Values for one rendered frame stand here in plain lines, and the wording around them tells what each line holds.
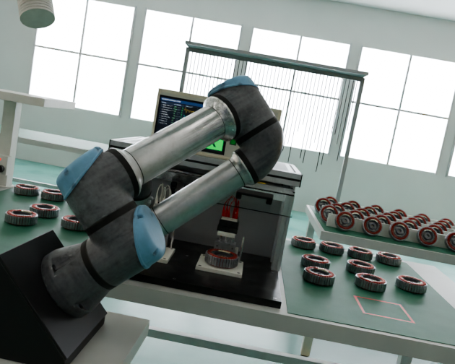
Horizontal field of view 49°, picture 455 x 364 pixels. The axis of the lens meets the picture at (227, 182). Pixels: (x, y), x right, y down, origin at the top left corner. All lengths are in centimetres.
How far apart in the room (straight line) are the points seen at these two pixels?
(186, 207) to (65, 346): 41
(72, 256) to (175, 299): 48
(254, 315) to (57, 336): 63
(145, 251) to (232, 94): 43
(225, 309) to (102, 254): 54
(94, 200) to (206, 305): 58
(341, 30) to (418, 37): 116
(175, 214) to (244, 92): 33
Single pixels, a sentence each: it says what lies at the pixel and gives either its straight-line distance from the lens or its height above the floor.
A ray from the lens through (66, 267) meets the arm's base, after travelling 105.
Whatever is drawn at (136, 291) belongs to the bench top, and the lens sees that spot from 148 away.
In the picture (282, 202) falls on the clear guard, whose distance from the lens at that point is 151.
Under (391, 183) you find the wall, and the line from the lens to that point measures 833.
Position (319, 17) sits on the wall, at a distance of 823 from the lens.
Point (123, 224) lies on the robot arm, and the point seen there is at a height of 102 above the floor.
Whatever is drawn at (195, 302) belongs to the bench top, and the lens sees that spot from 146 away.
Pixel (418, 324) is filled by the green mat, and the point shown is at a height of 75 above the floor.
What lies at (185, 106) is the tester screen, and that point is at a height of 127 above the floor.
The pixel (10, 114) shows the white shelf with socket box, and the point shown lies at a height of 110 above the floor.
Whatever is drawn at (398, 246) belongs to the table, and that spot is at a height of 74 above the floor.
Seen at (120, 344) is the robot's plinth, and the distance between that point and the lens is 114.
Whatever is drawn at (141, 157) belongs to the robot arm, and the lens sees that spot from 106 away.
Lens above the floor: 126
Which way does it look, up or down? 7 degrees down
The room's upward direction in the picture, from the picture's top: 10 degrees clockwise
